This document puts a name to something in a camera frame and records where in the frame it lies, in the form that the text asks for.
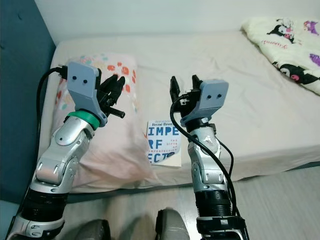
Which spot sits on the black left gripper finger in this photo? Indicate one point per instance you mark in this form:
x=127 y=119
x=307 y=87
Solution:
x=107 y=87
x=119 y=86

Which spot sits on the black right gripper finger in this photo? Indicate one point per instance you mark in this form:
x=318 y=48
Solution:
x=175 y=91
x=197 y=85

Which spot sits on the white book with blue letters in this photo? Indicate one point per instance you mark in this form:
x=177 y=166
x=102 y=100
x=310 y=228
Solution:
x=164 y=145

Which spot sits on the pink pillow with orange dots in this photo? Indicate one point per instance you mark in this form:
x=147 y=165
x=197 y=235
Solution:
x=120 y=155

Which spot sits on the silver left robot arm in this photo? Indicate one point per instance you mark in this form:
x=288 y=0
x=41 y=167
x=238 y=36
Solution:
x=57 y=160

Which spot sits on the cream sheeted bed mattress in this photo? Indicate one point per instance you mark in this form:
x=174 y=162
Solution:
x=240 y=125

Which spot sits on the teal upholstered headboard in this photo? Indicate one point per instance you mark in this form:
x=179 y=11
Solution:
x=22 y=100

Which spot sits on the cream cartoon print blanket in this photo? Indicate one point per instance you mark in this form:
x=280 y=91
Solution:
x=290 y=50

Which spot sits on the grey robot right leg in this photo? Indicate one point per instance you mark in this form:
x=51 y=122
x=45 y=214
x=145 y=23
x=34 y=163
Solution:
x=172 y=227

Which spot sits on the grey robot leg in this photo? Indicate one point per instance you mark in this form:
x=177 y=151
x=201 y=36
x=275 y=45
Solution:
x=95 y=232
x=172 y=227

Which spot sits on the grey robot left leg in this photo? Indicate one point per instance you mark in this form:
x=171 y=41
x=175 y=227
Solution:
x=95 y=232

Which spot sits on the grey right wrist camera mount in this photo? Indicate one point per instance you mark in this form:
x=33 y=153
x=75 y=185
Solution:
x=214 y=95

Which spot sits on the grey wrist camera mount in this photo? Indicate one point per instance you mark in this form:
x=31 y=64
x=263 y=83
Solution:
x=214 y=95
x=82 y=87

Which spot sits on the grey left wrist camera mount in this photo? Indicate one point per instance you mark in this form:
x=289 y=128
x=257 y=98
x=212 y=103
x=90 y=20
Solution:
x=82 y=87

